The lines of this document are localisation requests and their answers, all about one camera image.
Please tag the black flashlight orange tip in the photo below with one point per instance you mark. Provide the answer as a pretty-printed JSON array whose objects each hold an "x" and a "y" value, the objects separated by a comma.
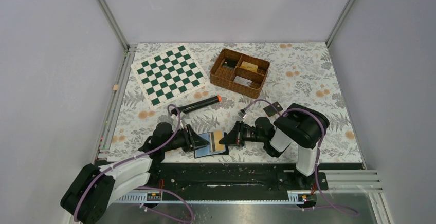
[{"x": 199, "y": 104}]

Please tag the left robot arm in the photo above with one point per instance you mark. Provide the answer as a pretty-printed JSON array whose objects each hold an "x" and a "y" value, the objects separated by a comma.
[{"x": 96, "y": 187}]

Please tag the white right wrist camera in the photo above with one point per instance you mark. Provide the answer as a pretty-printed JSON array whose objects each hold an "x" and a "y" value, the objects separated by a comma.
[{"x": 242, "y": 113}]

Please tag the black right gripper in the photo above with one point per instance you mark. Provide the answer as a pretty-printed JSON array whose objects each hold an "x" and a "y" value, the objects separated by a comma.
[{"x": 235, "y": 136}]

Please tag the black leather card holder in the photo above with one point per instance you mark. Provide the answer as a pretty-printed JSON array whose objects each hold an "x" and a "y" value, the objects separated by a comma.
[{"x": 206, "y": 151}]

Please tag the black item in basket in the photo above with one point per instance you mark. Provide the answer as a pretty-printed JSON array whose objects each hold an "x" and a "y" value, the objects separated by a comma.
[{"x": 229, "y": 63}]

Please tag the green white chessboard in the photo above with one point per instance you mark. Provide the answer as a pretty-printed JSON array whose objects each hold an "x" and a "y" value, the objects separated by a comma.
[{"x": 169, "y": 75}]

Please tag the white card in basket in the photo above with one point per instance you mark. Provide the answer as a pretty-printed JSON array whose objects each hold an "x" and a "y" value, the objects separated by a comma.
[{"x": 242, "y": 81}]

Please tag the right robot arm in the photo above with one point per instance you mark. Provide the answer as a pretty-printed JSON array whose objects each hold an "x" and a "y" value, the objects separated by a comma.
[{"x": 301, "y": 125}]

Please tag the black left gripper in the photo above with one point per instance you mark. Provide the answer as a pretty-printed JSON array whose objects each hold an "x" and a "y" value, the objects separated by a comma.
[{"x": 192, "y": 140}]

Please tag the black VIP card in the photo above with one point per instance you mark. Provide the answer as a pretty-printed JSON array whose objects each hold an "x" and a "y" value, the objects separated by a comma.
[{"x": 273, "y": 109}]

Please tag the floral table mat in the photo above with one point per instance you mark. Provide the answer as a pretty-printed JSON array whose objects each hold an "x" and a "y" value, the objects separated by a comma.
[{"x": 300, "y": 73}]

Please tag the aluminium slotted rail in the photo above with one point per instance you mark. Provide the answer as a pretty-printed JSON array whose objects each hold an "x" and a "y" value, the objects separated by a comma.
[{"x": 342, "y": 178}]

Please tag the brown wicker divided basket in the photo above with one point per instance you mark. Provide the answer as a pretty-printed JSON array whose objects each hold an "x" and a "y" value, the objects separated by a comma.
[{"x": 223, "y": 77}]

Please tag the gold card magnetic stripe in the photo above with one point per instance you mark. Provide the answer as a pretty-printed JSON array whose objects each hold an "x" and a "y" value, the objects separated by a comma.
[{"x": 215, "y": 138}]

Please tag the tan card in basket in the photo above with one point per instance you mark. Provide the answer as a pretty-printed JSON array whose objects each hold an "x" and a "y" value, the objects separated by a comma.
[{"x": 249, "y": 66}]

